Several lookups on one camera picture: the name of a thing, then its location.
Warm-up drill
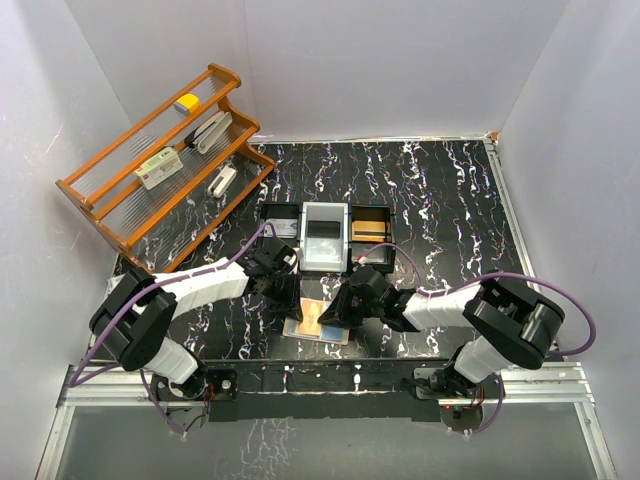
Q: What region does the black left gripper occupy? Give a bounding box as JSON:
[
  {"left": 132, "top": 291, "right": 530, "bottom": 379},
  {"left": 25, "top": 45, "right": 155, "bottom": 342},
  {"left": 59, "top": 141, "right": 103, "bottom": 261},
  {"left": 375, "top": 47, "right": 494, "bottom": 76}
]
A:
[{"left": 263, "top": 270, "right": 302, "bottom": 321}]

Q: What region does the small white stapler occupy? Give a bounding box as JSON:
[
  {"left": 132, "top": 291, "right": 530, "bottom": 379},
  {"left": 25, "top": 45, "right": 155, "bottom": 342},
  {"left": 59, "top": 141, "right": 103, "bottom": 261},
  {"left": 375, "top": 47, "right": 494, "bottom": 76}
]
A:
[{"left": 207, "top": 166, "right": 237, "bottom": 199}]

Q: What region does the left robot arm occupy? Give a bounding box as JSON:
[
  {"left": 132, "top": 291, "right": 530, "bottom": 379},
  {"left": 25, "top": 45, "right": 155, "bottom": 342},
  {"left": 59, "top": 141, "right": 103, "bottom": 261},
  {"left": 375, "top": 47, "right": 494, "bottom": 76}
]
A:
[{"left": 89, "top": 237, "right": 302, "bottom": 399}]

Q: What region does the white staples box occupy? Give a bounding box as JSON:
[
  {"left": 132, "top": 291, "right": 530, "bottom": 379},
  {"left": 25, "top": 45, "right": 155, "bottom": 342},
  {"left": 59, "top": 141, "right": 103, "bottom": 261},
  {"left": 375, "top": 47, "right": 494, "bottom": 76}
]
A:
[{"left": 134, "top": 146, "right": 183, "bottom": 190}]

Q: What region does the white black stapler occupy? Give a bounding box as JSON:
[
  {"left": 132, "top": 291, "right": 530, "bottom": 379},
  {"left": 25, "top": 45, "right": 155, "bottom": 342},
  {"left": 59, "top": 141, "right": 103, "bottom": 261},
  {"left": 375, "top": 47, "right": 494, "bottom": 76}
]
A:
[{"left": 184, "top": 111, "right": 233, "bottom": 155}]

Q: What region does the white tray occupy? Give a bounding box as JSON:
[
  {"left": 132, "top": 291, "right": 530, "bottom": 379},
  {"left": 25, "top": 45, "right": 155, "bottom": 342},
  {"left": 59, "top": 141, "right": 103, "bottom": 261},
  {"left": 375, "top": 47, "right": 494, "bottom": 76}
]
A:
[{"left": 300, "top": 202, "right": 349, "bottom": 273}]

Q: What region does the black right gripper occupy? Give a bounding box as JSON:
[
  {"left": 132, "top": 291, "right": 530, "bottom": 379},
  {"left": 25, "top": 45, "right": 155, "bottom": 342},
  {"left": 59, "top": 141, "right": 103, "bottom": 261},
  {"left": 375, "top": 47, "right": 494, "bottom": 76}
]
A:
[{"left": 319, "top": 280, "right": 383, "bottom": 328}]

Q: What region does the black right tray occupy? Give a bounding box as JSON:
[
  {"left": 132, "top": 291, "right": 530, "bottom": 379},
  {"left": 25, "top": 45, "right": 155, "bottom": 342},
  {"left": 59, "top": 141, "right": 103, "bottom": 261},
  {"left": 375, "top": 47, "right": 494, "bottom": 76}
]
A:
[{"left": 348, "top": 204, "right": 396, "bottom": 274}]

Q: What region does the beige leather card holder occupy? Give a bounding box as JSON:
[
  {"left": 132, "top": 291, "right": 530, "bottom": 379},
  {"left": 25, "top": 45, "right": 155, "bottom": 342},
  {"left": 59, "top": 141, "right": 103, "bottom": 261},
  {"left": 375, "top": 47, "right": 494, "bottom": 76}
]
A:
[{"left": 283, "top": 298, "right": 349, "bottom": 345}]

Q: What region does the silver card in left tray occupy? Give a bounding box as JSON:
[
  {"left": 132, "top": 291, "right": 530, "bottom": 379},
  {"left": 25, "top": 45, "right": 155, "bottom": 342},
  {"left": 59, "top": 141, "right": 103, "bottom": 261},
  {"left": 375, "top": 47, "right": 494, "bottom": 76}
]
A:
[{"left": 269, "top": 218, "right": 298, "bottom": 238}]

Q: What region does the yellow white tape measure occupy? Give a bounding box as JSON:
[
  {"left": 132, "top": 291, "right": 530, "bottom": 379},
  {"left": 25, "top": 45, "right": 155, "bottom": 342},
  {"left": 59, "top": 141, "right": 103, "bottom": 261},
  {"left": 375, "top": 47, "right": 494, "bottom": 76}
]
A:
[{"left": 173, "top": 93, "right": 200, "bottom": 116}]

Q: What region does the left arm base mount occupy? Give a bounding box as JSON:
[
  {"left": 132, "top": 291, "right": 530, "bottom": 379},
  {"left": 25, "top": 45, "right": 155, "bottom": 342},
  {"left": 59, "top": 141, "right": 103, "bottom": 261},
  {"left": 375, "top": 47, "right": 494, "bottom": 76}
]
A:
[{"left": 151, "top": 368, "right": 238, "bottom": 403}]

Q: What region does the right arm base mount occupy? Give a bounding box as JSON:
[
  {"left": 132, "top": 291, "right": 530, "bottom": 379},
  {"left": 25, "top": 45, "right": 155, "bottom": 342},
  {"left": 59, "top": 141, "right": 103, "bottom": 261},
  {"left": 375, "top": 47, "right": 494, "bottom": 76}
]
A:
[{"left": 399, "top": 367, "right": 506, "bottom": 401}]

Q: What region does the black tray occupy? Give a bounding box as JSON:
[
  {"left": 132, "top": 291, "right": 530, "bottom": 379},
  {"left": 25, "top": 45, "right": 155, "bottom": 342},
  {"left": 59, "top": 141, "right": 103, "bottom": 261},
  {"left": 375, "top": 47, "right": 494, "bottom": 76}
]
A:
[
  {"left": 259, "top": 202, "right": 302, "bottom": 248},
  {"left": 348, "top": 204, "right": 396, "bottom": 274}
]

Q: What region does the orange wooden shelf rack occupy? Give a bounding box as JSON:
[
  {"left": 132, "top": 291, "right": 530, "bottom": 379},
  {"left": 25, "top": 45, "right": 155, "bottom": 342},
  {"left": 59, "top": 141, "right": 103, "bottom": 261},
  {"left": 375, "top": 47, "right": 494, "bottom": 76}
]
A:
[{"left": 56, "top": 64, "right": 276, "bottom": 273}]

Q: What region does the aluminium frame rail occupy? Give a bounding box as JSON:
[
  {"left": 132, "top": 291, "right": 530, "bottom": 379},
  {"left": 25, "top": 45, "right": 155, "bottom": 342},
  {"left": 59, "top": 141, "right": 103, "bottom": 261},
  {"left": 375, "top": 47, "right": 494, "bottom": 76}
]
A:
[{"left": 37, "top": 359, "right": 617, "bottom": 479}]

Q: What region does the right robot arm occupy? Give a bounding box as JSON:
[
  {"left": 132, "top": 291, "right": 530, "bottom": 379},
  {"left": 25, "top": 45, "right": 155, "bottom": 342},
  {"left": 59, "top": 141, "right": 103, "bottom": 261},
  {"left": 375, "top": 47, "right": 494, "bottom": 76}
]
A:
[{"left": 318, "top": 265, "right": 565, "bottom": 397}]

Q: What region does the black left tray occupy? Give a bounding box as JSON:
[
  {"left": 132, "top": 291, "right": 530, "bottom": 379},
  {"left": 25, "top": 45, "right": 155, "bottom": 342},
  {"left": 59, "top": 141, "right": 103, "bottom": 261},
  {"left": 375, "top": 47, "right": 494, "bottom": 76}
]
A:
[{"left": 259, "top": 202, "right": 302, "bottom": 248}]

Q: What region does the white printed paper sheet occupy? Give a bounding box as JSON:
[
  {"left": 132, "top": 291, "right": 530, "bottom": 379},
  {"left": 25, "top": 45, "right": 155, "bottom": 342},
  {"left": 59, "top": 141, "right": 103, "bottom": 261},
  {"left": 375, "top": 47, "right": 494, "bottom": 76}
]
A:
[{"left": 106, "top": 275, "right": 122, "bottom": 294}]

